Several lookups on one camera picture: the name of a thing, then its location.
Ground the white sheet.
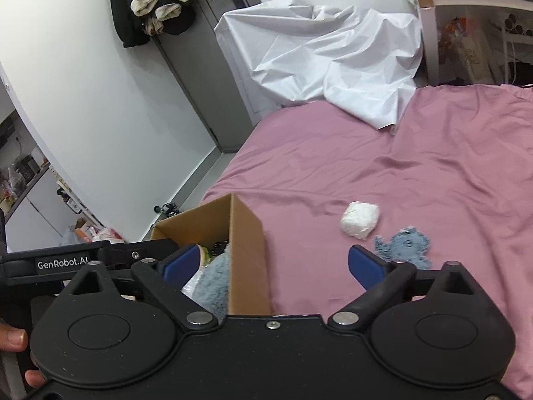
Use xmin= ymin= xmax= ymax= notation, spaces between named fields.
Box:
xmin=214 ymin=0 xmax=424 ymax=131

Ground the white counter cabinet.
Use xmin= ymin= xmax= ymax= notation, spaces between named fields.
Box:
xmin=0 ymin=108 xmax=101 ymax=255

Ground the white soft ball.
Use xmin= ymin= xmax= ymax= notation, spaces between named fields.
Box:
xmin=339 ymin=201 xmax=381 ymax=240

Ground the white desk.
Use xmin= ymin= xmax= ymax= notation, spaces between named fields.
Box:
xmin=402 ymin=0 xmax=533 ymax=86

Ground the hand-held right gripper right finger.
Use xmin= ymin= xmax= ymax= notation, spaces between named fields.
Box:
xmin=329 ymin=245 xmax=484 ymax=326

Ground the white plastic bag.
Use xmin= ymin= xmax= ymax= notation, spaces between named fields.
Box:
xmin=60 ymin=217 xmax=126 ymax=244

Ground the grey door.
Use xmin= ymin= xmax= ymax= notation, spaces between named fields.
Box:
xmin=154 ymin=0 xmax=263 ymax=153

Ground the grey black sneaker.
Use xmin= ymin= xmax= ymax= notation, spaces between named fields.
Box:
xmin=154 ymin=202 xmax=181 ymax=218

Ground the hanging dark coat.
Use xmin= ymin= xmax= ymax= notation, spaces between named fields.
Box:
xmin=106 ymin=0 xmax=197 ymax=48

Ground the printed bag under desk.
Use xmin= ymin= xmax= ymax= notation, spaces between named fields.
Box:
xmin=441 ymin=17 xmax=500 ymax=84

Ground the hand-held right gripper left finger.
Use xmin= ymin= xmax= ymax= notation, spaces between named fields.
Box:
xmin=54 ymin=245 xmax=218 ymax=330

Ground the blue-grey cloth toy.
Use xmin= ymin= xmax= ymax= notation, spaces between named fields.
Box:
xmin=373 ymin=227 xmax=431 ymax=271

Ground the grey plush toy pink ear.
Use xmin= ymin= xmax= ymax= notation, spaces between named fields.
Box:
xmin=194 ymin=252 xmax=232 ymax=317

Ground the person's left hand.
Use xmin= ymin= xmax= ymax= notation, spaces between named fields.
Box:
xmin=0 ymin=317 xmax=46 ymax=389

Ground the clear bag of white filling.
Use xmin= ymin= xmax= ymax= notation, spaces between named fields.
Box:
xmin=181 ymin=273 xmax=205 ymax=301

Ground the pink bed sheet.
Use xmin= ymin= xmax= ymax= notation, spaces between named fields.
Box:
xmin=200 ymin=83 xmax=533 ymax=400

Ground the cardboard box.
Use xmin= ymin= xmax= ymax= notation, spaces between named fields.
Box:
xmin=150 ymin=193 xmax=271 ymax=315

